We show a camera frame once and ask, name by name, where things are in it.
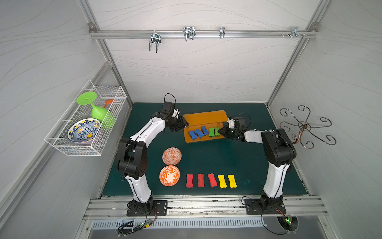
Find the metal double hook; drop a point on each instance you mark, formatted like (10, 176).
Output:
(155, 39)
(189, 33)

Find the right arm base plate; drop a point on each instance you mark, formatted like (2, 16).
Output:
(264, 206)

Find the green plastic goblet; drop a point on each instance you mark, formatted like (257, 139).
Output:
(106, 119)

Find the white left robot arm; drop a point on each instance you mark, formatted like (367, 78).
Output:
(132, 154)

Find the aluminium front rail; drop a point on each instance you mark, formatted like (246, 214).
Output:
(207, 206)

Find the orange object in basket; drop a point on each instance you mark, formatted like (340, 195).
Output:
(108, 102)

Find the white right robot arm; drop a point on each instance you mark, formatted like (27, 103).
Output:
(279, 152)

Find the metal bracket hook right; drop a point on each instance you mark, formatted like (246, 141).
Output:
(294, 34)

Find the metal double hook left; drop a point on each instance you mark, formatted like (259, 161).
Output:
(155, 39)

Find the metal double hook middle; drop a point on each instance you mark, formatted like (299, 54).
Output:
(189, 33)

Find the orange floral bowl near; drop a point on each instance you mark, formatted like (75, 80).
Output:
(169, 176)

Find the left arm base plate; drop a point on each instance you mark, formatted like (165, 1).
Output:
(150, 208)

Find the blue yellow patterned bowl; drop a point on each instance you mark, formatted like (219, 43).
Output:
(84, 131)

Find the orange patterned bowl far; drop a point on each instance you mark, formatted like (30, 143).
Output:
(172, 156)

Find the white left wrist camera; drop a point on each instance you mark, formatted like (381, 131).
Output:
(175, 113)

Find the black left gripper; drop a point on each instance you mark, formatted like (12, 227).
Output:
(180, 122)

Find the red eraser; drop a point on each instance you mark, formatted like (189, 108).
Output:
(189, 183)
(201, 182)
(212, 179)

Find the white wire basket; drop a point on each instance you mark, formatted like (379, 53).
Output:
(57, 137)

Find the small metal hook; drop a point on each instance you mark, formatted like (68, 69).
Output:
(222, 33)

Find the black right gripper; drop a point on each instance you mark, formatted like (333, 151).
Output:
(228, 131)

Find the aluminium top rail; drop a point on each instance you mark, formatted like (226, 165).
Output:
(200, 34)

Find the bronze metal hook stand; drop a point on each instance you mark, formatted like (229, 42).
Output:
(304, 126)

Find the aluminium rail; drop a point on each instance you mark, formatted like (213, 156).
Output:
(200, 34)
(207, 206)

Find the blue eraser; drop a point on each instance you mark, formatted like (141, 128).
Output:
(192, 135)
(204, 130)
(198, 133)

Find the yellow eraser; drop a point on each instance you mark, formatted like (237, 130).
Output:
(232, 181)
(222, 181)

